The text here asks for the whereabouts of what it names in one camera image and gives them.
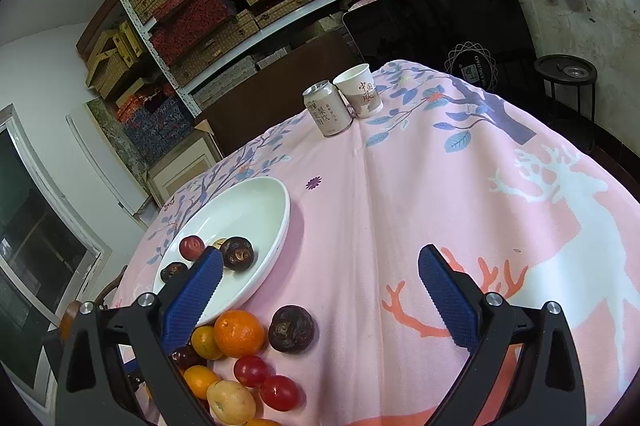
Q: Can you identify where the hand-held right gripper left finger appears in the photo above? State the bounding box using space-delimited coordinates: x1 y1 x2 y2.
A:
52 247 226 426

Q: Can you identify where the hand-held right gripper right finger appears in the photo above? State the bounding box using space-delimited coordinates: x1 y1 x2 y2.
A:
417 244 588 426

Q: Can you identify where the yellowish orange tangerine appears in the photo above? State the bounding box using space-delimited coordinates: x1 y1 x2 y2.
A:
191 325 224 361

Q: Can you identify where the large orange tangerine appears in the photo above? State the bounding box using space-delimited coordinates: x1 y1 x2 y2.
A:
214 309 266 358

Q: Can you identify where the red plum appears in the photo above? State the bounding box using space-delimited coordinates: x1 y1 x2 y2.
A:
179 235 206 261
170 345 202 369

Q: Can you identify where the red cherry tomato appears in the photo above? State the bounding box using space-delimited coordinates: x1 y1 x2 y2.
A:
233 355 273 388
259 375 302 412

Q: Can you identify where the dark purple mangosteen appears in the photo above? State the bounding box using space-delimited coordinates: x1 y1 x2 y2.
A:
268 305 316 353
160 261 190 285
220 237 254 271

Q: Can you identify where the white oval plate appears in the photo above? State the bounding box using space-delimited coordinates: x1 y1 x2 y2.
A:
151 177 291 326

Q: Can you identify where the wooden chair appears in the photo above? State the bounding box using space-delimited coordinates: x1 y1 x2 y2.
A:
94 265 129 313

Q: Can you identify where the pink deer print tablecloth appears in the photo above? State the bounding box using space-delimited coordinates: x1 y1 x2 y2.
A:
107 58 640 426

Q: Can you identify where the white door panel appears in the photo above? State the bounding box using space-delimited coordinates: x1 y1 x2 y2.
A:
66 113 147 217

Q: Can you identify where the white framed glass door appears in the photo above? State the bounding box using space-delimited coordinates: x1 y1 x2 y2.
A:
0 104 112 389

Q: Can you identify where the stack of blue patterned boxes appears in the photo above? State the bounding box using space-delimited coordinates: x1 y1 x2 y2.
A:
117 96 196 161

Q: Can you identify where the mottled grey slab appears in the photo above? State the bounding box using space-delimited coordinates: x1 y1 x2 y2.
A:
85 98 151 179

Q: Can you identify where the stack of orange patterned boxes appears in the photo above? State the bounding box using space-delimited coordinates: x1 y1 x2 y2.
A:
112 83 177 117

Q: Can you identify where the brown wooden board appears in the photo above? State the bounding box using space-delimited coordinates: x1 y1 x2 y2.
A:
195 30 362 157

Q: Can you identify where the pale beverage can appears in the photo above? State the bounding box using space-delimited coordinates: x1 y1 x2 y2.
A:
302 79 354 138

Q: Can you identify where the white paper cup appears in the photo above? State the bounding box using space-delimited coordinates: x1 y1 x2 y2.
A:
332 63 385 119

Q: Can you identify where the pile of yellow woven cases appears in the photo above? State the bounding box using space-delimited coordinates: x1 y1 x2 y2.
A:
76 20 152 102

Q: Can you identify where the black round stool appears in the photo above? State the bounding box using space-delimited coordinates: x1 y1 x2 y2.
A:
532 54 599 157

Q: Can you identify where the black glossy panel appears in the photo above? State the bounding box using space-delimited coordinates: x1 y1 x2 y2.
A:
342 0 540 92

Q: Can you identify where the stack of red patterned boxes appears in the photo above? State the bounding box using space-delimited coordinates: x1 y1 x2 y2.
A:
149 0 237 66

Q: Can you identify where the white metal shelf rack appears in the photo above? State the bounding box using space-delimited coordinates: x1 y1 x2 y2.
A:
114 0 506 119

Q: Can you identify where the beige picture frame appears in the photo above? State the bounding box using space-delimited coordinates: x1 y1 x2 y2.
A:
144 138 224 207

